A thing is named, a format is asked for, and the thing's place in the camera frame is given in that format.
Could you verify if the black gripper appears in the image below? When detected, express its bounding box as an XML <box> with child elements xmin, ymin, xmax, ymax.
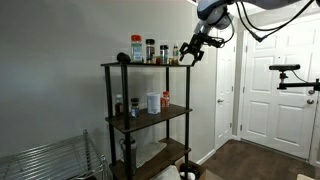
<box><xmin>179</xmin><ymin>33</ymin><xmax>224</xmax><ymax>66</ymax></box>

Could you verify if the clear white-lid spice bottle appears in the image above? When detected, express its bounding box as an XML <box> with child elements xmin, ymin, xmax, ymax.
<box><xmin>172</xmin><ymin>44</ymin><xmax>179</xmax><ymax>65</ymax></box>

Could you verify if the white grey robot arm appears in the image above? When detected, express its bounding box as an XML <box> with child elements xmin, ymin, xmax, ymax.
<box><xmin>180</xmin><ymin>0</ymin><xmax>299</xmax><ymax>66</ymax></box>

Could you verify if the black-lid clear spice jar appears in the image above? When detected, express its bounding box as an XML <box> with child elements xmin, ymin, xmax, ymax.
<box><xmin>160</xmin><ymin>45</ymin><xmax>169</xmax><ymax>64</ymax></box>

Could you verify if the black-lid red spice jar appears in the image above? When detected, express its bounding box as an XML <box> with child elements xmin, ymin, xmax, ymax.
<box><xmin>146</xmin><ymin>39</ymin><xmax>155</xmax><ymax>63</ymax></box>

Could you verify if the red orange spice container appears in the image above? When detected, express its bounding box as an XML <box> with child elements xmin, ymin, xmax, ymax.
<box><xmin>161</xmin><ymin>91</ymin><xmax>170</xmax><ymax>108</ymax></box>

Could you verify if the red-lid spice jar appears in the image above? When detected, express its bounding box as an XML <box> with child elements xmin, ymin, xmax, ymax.
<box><xmin>131</xmin><ymin>34</ymin><xmax>143</xmax><ymax>63</ymax></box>

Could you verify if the small black-lid jar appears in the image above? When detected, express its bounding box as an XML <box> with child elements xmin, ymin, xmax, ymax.
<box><xmin>131</xmin><ymin>98</ymin><xmax>139</xmax><ymax>118</ymax></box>

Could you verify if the small dark brown bottle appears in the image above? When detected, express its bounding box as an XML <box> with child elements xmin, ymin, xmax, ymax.
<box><xmin>115</xmin><ymin>94</ymin><xmax>123</xmax><ymax>116</ymax></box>

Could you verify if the dark wooden three-tier shelf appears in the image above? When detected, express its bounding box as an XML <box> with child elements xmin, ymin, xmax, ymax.
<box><xmin>102</xmin><ymin>62</ymin><xmax>192</xmax><ymax>180</ymax></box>

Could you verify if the dark grey water bottle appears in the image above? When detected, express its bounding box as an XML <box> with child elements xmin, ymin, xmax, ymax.
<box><xmin>119</xmin><ymin>137</ymin><xmax>137</xmax><ymax>174</ymax></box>

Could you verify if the red tomato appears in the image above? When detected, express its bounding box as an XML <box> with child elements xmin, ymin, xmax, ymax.
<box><xmin>156</xmin><ymin>56</ymin><xmax>162</xmax><ymax>65</ymax></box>

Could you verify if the white side door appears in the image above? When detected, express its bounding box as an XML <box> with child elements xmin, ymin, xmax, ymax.
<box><xmin>215</xmin><ymin>36</ymin><xmax>236</xmax><ymax>150</ymax></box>

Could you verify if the white cylindrical can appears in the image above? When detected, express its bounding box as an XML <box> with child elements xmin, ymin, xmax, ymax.
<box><xmin>147</xmin><ymin>92</ymin><xmax>161</xmax><ymax>114</ymax></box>

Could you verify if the black round object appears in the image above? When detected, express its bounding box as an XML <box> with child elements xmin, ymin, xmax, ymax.
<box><xmin>116</xmin><ymin>52</ymin><xmax>131</xmax><ymax>63</ymax></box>

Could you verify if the grey folded dish mat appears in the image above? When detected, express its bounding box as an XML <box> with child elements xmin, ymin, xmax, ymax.
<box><xmin>136</xmin><ymin>142</ymin><xmax>167</xmax><ymax>168</ymax></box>

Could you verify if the white panel door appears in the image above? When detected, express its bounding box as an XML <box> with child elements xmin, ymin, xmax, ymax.
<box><xmin>240</xmin><ymin>20</ymin><xmax>320</xmax><ymax>159</ymax></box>

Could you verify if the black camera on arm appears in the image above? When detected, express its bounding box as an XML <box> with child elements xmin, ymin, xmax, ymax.
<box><xmin>268</xmin><ymin>63</ymin><xmax>320</xmax><ymax>92</ymax></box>

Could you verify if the chrome wire rack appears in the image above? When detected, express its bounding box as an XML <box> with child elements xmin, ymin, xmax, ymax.
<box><xmin>0</xmin><ymin>130</ymin><xmax>111</xmax><ymax>180</ymax></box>

